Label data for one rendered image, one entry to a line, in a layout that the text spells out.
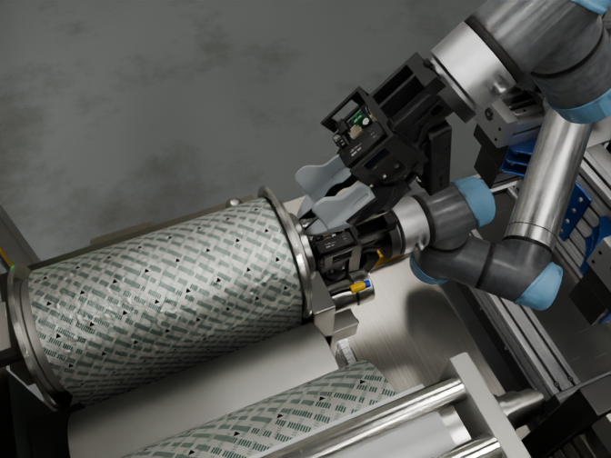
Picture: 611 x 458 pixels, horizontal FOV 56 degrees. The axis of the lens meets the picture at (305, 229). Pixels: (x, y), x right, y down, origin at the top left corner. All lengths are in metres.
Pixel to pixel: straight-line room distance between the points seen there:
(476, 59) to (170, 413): 0.42
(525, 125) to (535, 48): 1.01
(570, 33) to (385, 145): 0.18
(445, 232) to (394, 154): 0.29
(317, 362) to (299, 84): 2.21
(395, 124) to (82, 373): 0.36
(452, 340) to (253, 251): 0.51
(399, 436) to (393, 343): 0.62
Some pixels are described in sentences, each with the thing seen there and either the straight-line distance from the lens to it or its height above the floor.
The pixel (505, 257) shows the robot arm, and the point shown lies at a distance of 0.90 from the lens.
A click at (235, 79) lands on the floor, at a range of 2.75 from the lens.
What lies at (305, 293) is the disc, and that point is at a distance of 0.56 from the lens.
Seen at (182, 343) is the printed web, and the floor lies 1.26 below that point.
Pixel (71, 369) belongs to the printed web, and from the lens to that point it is 0.57.
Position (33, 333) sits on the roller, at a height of 1.30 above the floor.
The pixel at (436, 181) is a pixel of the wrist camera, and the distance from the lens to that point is 0.64.
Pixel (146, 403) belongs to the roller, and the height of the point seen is 1.23.
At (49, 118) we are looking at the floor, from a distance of 2.77.
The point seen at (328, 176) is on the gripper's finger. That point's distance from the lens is 0.61.
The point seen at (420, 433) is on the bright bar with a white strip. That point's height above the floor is 1.44.
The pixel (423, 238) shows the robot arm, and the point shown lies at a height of 1.12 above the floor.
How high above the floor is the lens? 1.77
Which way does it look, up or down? 55 degrees down
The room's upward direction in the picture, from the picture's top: straight up
